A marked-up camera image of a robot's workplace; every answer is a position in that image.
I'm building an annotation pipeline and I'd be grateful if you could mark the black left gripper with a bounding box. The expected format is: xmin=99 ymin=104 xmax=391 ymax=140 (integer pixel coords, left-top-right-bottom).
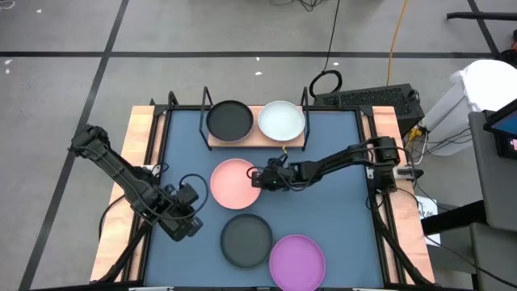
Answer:
xmin=159 ymin=196 xmax=204 ymax=243

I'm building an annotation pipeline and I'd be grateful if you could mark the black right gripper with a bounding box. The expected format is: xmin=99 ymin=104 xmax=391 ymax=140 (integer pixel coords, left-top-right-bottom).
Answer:
xmin=250 ymin=157 xmax=300 ymax=192

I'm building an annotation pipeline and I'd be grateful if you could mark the pink round plate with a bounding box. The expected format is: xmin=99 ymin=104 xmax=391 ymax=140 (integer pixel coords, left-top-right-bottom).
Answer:
xmin=209 ymin=158 xmax=263 ymax=211

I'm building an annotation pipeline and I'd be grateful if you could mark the dark grey round plate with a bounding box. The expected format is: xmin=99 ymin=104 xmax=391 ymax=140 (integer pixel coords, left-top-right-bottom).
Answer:
xmin=220 ymin=213 xmax=275 ymax=270

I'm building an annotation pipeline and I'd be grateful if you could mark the white round plate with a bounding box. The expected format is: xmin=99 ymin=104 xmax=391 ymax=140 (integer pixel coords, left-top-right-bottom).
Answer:
xmin=257 ymin=99 xmax=307 ymax=143

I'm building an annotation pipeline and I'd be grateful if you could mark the black round plate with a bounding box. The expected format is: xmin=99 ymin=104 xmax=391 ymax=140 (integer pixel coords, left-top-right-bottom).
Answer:
xmin=205 ymin=99 xmax=255 ymax=143

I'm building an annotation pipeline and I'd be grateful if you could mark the purple round plate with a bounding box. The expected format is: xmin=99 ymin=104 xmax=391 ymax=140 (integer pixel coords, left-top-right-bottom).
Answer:
xmin=268 ymin=234 xmax=327 ymax=291

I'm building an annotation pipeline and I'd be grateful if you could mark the blue table mat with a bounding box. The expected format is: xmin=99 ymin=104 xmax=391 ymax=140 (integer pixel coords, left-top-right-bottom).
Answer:
xmin=143 ymin=108 xmax=385 ymax=289

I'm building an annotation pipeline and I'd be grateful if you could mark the black computer case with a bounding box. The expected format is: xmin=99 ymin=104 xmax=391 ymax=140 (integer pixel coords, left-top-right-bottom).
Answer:
xmin=313 ymin=82 xmax=426 ymax=129

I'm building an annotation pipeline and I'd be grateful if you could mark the white handwritten paper sheet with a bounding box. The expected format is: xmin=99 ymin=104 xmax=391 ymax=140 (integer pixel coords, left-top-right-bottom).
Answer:
xmin=414 ymin=195 xmax=441 ymax=247

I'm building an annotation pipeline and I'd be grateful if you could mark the black stand base beam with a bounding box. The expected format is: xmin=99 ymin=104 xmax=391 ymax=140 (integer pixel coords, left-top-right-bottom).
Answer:
xmin=419 ymin=200 xmax=488 ymax=236

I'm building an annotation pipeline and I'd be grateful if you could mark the grey equipment cabinet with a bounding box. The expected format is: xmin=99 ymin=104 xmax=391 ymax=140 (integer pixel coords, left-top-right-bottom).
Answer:
xmin=468 ymin=109 xmax=517 ymax=291

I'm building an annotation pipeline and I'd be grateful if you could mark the white bin with bag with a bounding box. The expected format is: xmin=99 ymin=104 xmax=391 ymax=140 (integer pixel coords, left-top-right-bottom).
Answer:
xmin=419 ymin=59 xmax=517 ymax=158

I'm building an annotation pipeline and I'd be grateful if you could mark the tablet with blue screen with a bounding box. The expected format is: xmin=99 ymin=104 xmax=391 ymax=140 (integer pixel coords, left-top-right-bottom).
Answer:
xmin=482 ymin=98 xmax=517 ymax=160

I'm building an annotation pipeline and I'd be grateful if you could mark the black metal bar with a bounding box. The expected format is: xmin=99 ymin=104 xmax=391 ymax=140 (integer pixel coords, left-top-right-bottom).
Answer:
xmin=446 ymin=11 xmax=517 ymax=22

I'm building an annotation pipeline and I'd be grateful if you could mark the black orange device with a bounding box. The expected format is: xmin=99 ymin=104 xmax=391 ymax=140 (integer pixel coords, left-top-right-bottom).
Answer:
xmin=499 ymin=30 xmax=517 ymax=65

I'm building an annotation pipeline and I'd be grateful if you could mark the black camera cable loop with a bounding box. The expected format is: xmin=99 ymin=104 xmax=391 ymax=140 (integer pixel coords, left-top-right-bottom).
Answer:
xmin=179 ymin=172 xmax=210 ymax=221
xmin=246 ymin=165 xmax=266 ymax=181

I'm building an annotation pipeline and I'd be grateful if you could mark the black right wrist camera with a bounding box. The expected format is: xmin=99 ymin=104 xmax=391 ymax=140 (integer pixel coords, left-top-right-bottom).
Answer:
xmin=264 ymin=174 xmax=286 ymax=192

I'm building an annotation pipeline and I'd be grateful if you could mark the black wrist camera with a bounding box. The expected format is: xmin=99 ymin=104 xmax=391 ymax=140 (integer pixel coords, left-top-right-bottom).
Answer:
xmin=264 ymin=174 xmax=286 ymax=192
xmin=176 ymin=183 xmax=200 ymax=206

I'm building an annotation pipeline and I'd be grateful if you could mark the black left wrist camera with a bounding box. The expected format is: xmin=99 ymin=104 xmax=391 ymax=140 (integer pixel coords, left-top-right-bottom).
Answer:
xmin=176 ymin=183 xmax=200 ymax=206

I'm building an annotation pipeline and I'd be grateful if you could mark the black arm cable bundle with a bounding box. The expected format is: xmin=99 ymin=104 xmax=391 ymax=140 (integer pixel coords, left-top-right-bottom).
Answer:
xmin=95 ymin=217 xmax=159 ymax=284
xmin=369 ymin=193 xmax=429 ymax=286

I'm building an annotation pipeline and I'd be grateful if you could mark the thin black curved cable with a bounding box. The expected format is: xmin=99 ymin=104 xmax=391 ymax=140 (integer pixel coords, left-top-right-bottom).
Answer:
xmin=98 ymin=193 xmax=130 ymax=243

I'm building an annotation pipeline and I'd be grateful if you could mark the black floor cable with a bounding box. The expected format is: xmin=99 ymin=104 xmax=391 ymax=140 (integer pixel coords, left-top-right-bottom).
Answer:
xmin=308 ymin=0 xmax=343 ymax=99

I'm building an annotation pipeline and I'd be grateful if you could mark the black cable tangle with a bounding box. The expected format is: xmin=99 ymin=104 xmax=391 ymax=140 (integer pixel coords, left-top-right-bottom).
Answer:
xmin=269 ymin=0 xmax=324 ymax=12

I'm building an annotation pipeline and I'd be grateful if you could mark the yellow floor cable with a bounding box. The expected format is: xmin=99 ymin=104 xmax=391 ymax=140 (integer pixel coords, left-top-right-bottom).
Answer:
xmin=385 ymin=0 xmax=410 ymax=86

